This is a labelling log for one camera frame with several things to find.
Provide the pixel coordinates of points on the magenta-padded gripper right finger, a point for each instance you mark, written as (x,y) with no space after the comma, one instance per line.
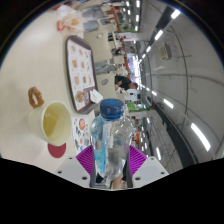
(150,170)

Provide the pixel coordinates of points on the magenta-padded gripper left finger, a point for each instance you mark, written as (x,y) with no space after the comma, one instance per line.
(70,170)

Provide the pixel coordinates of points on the clear blue-capped water bottle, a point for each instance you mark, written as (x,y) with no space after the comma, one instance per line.
(111,140)

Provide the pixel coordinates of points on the flat round red coaster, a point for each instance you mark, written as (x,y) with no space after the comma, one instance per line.
(56,151)

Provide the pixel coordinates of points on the colourful printed flyer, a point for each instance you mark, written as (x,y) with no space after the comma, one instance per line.
(81,128)

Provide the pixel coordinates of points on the ceiling lights group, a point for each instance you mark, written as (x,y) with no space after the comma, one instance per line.
(200,136)

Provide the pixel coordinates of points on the crumpled white napkin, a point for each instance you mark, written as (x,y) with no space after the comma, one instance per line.
(96,96)

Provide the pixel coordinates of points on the beige chair with round hole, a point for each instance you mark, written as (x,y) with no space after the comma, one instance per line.
(98,45)
(106,86)

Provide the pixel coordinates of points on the person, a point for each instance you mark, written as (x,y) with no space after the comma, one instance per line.
(123,81)

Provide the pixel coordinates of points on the brown tray with paper liner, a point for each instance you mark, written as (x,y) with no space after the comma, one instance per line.
(80,73)

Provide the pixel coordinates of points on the ceiling air conditioner unit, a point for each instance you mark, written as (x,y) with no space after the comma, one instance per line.
(165,51)

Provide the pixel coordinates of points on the clear plastic food bag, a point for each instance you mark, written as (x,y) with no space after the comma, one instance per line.
(68,20)

